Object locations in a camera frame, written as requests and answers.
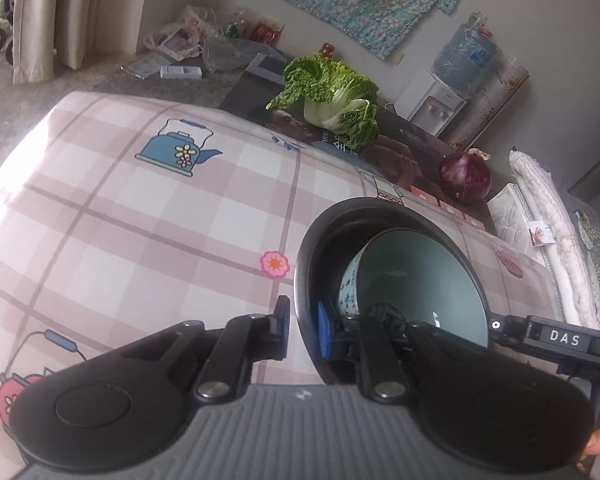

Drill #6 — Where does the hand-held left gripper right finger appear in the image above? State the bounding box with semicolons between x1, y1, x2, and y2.
317;302;481;405

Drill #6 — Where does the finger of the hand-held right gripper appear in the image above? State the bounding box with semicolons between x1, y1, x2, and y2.
487;314;530;348

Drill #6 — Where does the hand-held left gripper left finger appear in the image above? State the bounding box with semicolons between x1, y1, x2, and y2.
122;296;291;403

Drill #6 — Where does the teal ceramic bowl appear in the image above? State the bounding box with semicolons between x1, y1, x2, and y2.
337;227;488;348

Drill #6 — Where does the white quilted bedding roll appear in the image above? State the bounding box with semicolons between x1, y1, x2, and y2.
487;147;600;333

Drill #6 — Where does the red onion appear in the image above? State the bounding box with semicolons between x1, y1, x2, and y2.
439;149;493;203

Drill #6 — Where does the checkered tablecloth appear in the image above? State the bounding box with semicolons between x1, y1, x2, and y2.
0;91;566;461

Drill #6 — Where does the dark printed board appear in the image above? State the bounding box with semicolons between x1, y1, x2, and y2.
219;52;501;233

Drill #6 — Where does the white water dispenser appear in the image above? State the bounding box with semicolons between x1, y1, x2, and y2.
395;77;467;138

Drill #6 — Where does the napa cabbage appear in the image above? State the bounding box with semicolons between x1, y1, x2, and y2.
266;54;381;150

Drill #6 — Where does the small white box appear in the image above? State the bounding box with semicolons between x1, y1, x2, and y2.
161;65;203;80

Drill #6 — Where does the clear plastic bag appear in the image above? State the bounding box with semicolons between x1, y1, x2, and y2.
202;35;261;76

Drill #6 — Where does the blue water bottle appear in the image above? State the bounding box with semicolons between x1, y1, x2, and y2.
432;12;498;98

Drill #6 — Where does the red snack packet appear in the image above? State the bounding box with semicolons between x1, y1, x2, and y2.
252;20;283;46

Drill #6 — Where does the blue-grey packet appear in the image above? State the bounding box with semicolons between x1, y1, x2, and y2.
122;52;173;80

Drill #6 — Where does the white plastic bag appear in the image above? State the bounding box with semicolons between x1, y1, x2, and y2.
144;5;218;58

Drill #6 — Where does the beige curtain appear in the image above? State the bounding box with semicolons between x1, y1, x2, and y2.
12;0;155;86

